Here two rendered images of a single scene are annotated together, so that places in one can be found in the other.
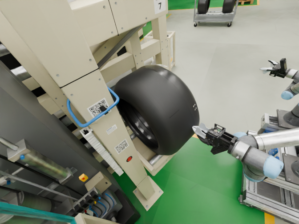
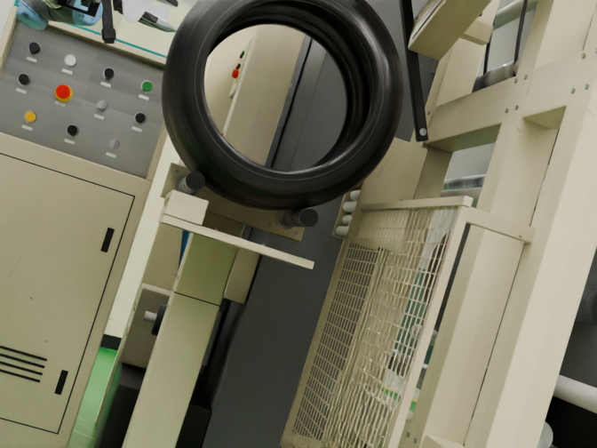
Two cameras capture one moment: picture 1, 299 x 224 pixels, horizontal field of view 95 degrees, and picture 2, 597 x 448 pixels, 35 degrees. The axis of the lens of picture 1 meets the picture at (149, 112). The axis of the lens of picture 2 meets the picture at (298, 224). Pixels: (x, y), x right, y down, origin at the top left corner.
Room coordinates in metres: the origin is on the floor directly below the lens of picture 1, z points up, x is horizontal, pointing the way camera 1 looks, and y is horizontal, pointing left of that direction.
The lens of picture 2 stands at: (1.71, -2.09, 0.77)
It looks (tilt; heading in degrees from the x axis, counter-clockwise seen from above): 3 degrees up; 114
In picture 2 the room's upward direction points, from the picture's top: 17 degrees clockwise
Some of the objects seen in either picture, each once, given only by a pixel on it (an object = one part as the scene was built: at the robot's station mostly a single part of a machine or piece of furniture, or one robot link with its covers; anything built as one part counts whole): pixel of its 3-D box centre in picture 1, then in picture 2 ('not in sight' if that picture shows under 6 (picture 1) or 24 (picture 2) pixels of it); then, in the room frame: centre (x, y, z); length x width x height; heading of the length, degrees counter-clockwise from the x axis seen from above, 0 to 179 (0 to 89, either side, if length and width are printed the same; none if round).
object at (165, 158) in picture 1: (165, 153); (182, 208); (0.49, -0.06, 0.84); 0.36 x 0.09 x 0.06; 124
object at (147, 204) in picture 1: (147, 191); not in sight; (0.45, 0.22, 0.01); 0.27 x 0.27 x 0.02; 34
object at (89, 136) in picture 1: (107, 155); not in sight; (0.38, 0.27, 1.19); 0.05 x 0.04 x 0.48; 34
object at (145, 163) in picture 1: (135, 153); (236, 202); (0.51, 0.17, 0.90); 0.40 x 0.03 x 0.10; 34
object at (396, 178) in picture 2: not in sight; (378, 193); (0.80, 0.41, 1.05); 0.20 x 0.15 x 0.30; 124
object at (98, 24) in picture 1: (113, 12); not in sight; (0.92, 0.08, 1.71); 0.61 x 0.25 x 0.15; 124
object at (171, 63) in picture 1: (160, 52); not in sight; (3.20, -0.56, 0.40); 0.60 x 0.35 x 0.80; 55
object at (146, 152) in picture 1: (154, 144); (231, 239); (0.61, 0.02, 0.80); 0.37 x 0.36 x 0.02; 34
